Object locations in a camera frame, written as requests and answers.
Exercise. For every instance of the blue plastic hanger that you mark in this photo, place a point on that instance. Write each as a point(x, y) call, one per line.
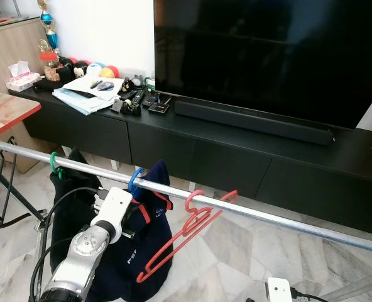
point(131, 179)

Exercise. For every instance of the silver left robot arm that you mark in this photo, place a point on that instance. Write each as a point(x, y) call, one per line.
point(79, 261)

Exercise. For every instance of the red plastic hanger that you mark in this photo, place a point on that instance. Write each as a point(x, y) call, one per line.
point(173, 246)

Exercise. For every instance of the green plastic hanger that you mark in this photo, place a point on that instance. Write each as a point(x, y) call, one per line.
point(55, 167)

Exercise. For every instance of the black shirt with green logo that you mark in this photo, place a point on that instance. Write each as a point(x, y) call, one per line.
point(73, 201)

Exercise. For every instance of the black tape dispenser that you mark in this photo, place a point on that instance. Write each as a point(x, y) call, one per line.
point(132, 107)

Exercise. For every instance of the white paper stack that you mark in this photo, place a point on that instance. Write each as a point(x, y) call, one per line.
point(85, 97)

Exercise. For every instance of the silver metal clothes rack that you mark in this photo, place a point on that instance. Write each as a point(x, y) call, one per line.
point(268, 219)

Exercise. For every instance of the orange ball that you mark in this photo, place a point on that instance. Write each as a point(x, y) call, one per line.
point(110, 71)

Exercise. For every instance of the black soundbar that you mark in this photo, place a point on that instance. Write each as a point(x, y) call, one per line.
point(255, 123)

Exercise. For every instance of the white and blue ball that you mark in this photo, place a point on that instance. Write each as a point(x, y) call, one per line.
point(94, 69)

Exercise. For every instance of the black mouse plush toy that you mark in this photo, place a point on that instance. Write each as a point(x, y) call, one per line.
point(73, 68)

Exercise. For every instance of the marble pattern folding table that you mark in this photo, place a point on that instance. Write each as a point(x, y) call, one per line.
point(7, 110)

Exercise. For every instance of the red lidded snack jar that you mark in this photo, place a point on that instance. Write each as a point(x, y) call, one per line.
point(48, 66)

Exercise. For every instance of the pink tissue box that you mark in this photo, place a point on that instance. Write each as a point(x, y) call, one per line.
point(22, 82)

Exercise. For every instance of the light wood cabinet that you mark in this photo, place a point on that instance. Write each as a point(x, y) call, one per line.
point(13, 56)

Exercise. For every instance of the gold and blue trophy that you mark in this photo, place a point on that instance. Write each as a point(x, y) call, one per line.
point(49, 34)

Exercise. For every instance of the black flat screen television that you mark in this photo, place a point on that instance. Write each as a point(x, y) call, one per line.
point(274, 50)

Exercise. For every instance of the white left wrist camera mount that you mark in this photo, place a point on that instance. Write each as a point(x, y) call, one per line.
point(114, 211)

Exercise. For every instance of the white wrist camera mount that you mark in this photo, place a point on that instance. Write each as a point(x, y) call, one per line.
point(279, 290)
point(114, 211)

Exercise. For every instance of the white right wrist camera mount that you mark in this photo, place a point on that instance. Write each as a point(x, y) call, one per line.
point(279, 290)

